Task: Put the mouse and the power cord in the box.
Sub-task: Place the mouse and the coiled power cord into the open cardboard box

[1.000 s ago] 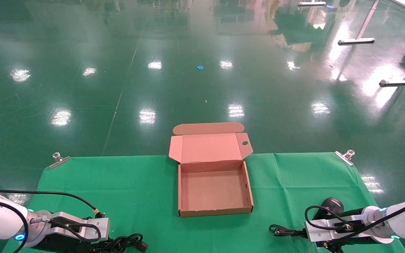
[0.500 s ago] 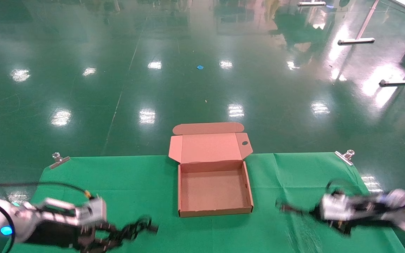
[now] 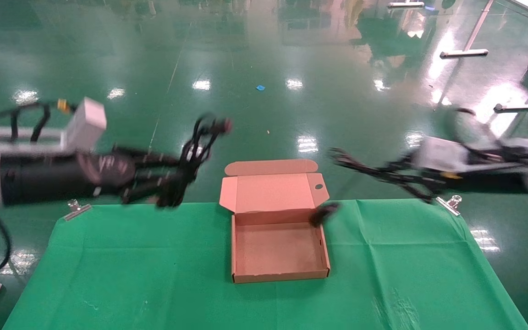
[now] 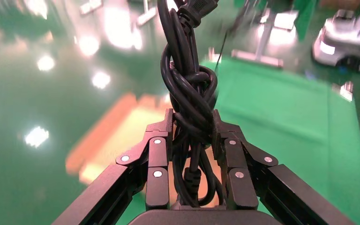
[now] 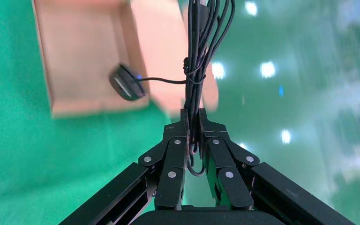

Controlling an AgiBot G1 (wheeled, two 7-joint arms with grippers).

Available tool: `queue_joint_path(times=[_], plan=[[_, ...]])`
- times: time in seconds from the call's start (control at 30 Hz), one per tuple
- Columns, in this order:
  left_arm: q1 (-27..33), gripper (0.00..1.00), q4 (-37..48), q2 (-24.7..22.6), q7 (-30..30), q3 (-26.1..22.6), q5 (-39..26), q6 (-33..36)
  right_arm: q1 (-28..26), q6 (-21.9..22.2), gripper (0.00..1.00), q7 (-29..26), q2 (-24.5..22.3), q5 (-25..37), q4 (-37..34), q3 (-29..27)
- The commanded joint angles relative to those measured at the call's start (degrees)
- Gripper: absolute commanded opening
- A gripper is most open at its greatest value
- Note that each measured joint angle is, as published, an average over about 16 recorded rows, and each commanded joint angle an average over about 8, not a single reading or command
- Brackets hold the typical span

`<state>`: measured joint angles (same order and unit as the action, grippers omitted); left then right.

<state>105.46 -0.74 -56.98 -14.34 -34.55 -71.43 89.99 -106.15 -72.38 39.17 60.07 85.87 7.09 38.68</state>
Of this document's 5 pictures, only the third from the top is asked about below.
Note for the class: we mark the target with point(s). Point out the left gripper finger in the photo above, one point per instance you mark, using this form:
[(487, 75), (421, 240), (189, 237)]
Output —
[(154, 192), (158, 161)]

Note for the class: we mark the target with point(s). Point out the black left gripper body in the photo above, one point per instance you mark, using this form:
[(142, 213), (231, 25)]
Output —
[(44, 178)]

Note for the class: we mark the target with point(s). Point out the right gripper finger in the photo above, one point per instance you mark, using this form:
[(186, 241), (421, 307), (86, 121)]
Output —
[(422, 188), (383, 174)]

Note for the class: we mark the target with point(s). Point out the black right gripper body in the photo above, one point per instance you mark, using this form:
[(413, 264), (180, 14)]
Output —
[(484, 181)]

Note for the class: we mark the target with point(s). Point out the open brown cardboard box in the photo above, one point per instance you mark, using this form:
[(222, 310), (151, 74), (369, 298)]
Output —
[(273, 197)]

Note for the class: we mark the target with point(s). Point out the silver binder clip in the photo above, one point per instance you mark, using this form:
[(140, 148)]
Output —
[(78, 211), (449, 205)]

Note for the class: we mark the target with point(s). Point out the large green table cloth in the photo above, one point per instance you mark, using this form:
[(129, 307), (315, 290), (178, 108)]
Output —
[(154, 275)]

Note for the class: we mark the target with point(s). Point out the white table leg with foot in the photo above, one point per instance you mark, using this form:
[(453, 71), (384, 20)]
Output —
[(525, 107), (463, 53)]

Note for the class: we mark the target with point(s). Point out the short white foot bar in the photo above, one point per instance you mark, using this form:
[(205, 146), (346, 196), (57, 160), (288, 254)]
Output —
[(406, 4)]

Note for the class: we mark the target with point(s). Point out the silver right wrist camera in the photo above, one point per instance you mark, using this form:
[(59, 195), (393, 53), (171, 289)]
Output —
[(440, 153)]

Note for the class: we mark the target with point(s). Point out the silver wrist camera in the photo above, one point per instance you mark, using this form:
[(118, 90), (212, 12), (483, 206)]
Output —
[(87, 123), (440, 153)]

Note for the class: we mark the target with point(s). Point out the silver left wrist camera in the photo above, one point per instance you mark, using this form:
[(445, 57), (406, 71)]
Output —
[(87, 123)]

